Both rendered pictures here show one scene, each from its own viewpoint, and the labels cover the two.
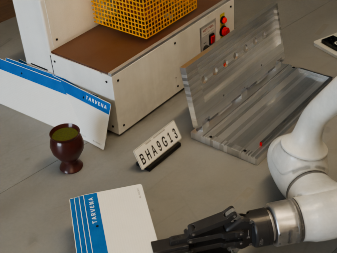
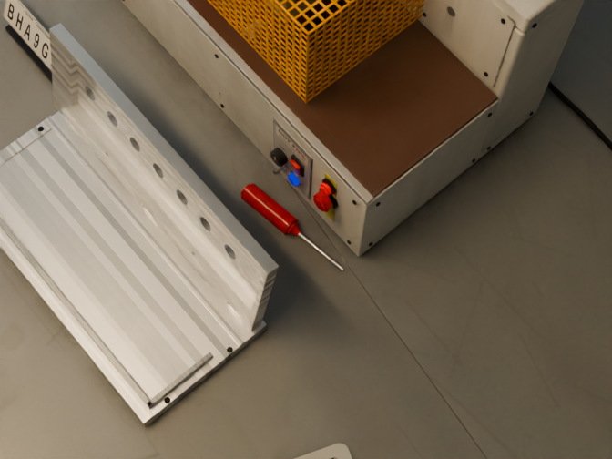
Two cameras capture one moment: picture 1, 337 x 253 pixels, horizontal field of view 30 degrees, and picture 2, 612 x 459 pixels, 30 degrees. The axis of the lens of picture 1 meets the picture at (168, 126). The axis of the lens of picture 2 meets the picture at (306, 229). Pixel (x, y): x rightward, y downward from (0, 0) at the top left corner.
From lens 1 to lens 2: 1.99 m
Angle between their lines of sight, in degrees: 60
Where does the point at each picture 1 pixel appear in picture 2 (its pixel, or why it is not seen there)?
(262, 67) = (194, 258)
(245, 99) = (136, 218)
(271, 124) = (41, 239)
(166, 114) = (161, 83)
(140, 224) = not seen: outside the picture
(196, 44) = (265, 122)
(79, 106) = not seen: outside the picture
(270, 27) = (247, 268)
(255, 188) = not seen: outside the picture
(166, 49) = (199, 37)
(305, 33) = (402, 445)
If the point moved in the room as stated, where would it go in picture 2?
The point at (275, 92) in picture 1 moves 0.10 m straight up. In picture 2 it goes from (144, 280) to (135, 254)
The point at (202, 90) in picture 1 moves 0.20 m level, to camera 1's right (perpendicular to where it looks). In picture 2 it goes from (84, 97) to (51, 234)
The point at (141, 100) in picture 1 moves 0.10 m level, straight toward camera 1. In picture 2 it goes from (152, 18) to (84, 13)
